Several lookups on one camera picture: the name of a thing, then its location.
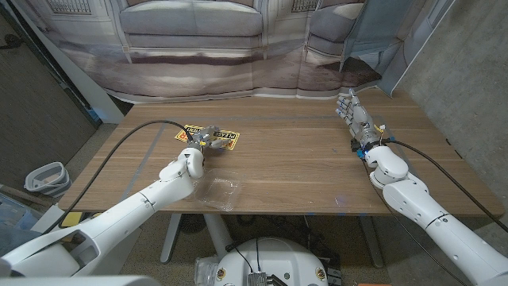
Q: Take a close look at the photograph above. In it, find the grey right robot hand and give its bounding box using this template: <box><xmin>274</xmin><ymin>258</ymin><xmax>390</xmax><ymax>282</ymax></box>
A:
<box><xmin>336</xmin><ymin>88</ymin><xmax>384</xmax><ymax>156</ymax></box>

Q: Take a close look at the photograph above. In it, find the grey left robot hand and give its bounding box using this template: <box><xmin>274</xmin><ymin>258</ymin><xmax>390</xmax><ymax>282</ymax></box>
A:
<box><xmin>190</xmin><ymin>125</ymin><xmax>231</xmax><ymax>154</ymax></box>

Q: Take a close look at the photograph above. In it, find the yellow new driver bumper sticker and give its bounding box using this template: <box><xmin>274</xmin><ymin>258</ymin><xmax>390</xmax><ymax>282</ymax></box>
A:
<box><xmin>174</xmin><ymin>124</ymin><xmax>241</xmax><ymax>151</ymax></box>

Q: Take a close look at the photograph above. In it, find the clear plastic clamshell container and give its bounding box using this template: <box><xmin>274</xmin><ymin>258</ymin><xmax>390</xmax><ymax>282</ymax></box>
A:
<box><xmin>194</xmin><ymin>168</ymin><xmax>244</xmax><ymax>212</ymax></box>

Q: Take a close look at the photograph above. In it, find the printed sofa backdrop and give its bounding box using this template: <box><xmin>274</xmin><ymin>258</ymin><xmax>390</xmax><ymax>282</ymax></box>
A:
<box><xmin>10</xmin><ymin>0</ymin><xmax>457</xmax><ymax>105</ymax></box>

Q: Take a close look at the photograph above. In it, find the black round fan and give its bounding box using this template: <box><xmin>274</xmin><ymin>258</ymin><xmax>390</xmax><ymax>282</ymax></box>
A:
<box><xmin>179</xmin><ymin>214</ymin><xmax>206</xmax><ymax>236</ymax></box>

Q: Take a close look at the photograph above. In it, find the grey table leg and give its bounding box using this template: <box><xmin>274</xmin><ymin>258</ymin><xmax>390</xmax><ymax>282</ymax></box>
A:
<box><xmin>359</xmin><ymin>216</ymin><xmax>385</xmax><ymax>269</ymax></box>

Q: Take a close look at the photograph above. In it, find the clear plastic package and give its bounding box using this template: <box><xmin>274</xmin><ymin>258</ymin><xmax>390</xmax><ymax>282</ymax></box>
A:
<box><xmin>193</xmin><ymin>256</ymin><xmax>220</xmax><ymax>286</ymax></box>

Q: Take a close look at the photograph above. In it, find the white robot torso dome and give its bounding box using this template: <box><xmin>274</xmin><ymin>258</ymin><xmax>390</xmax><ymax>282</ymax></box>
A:
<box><xmin>213</xmin><ymin>237</ymin><xmax>329</xmax><ymax>286</ymax></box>

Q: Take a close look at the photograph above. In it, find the yellow black floor object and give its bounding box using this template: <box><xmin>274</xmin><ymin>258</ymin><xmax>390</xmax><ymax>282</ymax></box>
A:
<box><xmin>59</xmin><ymin>211</ymin><xmax>102</xmax><ymax>230</ymax></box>

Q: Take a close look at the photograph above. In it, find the grey collapsible bucket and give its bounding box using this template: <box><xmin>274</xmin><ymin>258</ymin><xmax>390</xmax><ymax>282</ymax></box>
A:
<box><xmin>23</xmin><ymin>161</ymin><xmax>73</xmax><ymax>199</ymax></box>

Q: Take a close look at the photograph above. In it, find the blue plastic storage bin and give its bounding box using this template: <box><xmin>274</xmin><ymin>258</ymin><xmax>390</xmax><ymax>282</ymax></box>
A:
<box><xmin>0</xmin><ymin>193</ymin><xmax>43</xmax><ymax>227</ymax></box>

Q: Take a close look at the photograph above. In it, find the person's leg in jeans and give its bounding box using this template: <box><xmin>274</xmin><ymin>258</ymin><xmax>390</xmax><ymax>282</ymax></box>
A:
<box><xmin>0</xmin><ymin>224</ymin><xmax>52</xmax><ymax>257</ymax></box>

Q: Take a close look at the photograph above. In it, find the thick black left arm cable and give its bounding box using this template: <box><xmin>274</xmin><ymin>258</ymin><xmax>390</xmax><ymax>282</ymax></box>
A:
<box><xmin>41</xmin><ymin>119</ymin><xmax>195</xmax><ymax>235</ymax></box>

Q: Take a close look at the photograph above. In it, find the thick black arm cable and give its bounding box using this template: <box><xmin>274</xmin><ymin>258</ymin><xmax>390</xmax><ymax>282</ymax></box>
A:
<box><xmin>383</xmin><ymin>137</ymin><xmax>508</xmax><ymax>234</ymax></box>
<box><xmin>41</xmin><ymin>119</ymin><xmax>195</xmax><ymax>235</ymax></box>

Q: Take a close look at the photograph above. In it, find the white table leg frame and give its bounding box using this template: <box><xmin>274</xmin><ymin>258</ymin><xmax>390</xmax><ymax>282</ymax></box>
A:
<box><xmin>160</xmin><ymin>213</ymin><xmax>235</xmax><ymax>265</ymax></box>

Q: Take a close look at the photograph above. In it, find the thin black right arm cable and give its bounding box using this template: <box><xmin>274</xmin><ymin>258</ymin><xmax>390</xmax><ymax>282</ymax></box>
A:
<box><xmin>360</xmin><ymin>157</ymin><xmax>469</xmax><ymax>286</ymax></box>

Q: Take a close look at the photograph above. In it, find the black floor cable bundle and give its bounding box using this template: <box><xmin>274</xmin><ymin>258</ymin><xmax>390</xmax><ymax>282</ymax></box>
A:
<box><xmin>301</xmin><ymin>216</ymin><xmax>342</xmax><ymax>286</ymax></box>

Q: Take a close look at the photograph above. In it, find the white slanted post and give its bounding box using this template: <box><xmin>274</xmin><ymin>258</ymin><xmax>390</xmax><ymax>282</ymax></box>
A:
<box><xmin>11</xmin><ymin>0</ymin><xmax>126</xmax><ymax>125</ymax></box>

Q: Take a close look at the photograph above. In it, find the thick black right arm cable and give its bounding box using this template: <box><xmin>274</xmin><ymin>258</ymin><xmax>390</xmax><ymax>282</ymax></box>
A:
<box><xmin>383</xmin><ymin>137</ymin><xmax>508</xmax><ymax>234</ymax></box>

